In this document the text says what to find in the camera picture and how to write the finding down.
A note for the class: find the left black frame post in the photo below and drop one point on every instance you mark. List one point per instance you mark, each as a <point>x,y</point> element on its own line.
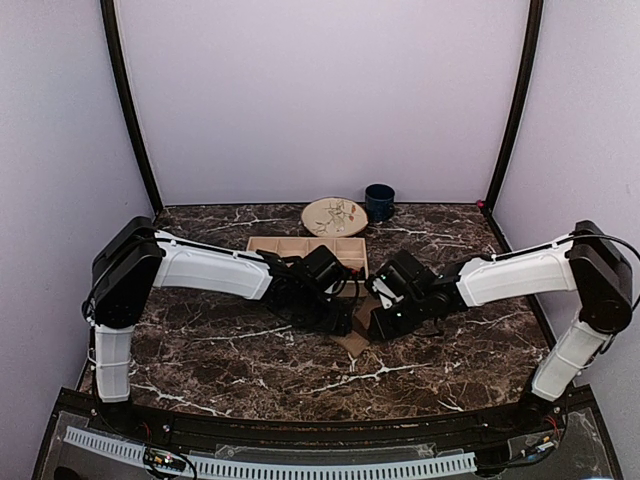
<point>128,109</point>

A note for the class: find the black frame post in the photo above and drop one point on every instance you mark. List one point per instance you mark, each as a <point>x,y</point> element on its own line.
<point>520,93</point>
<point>128,109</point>

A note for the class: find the white slotted cable duct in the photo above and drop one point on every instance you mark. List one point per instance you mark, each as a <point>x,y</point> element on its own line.
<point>203,467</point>

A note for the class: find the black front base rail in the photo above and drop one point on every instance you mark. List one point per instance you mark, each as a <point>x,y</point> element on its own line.
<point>482,428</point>

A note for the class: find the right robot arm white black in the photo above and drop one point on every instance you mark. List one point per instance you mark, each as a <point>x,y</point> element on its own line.
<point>586,262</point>

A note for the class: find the right black frame post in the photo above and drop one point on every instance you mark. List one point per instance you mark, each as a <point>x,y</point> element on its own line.
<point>520,93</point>

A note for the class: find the cream floral ceramic plate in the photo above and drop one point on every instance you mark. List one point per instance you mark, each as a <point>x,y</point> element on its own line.
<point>334,217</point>

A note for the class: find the dark blue mug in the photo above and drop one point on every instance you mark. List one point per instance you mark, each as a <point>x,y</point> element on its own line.
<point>379,202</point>

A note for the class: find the wooden compartment tray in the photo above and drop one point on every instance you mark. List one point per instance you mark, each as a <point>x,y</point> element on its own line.
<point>351,252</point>

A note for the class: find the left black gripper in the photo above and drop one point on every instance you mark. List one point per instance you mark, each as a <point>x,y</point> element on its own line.
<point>339,322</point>

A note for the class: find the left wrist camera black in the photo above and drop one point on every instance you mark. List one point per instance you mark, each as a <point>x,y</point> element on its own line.
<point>323,267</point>

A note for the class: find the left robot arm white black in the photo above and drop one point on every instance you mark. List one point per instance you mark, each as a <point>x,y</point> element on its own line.
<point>141,258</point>

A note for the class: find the plain brown sock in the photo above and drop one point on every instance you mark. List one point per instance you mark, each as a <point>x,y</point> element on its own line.
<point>358,340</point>

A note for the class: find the argyle black red orange sock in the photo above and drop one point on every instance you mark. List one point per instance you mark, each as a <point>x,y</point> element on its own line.
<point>356,272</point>

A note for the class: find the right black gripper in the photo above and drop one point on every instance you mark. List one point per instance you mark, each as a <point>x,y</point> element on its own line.
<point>386,331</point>

